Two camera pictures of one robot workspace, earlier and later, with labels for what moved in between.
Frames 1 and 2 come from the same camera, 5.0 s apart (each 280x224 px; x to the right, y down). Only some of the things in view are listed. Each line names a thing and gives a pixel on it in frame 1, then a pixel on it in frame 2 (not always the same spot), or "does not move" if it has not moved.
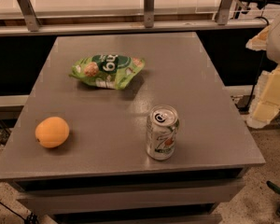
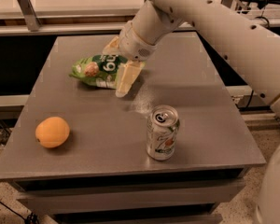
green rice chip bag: [107, 71] does not move
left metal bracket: [32, 19] does not move
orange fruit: [52, 132] does not move
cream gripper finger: [259, 41] → [130, 45]
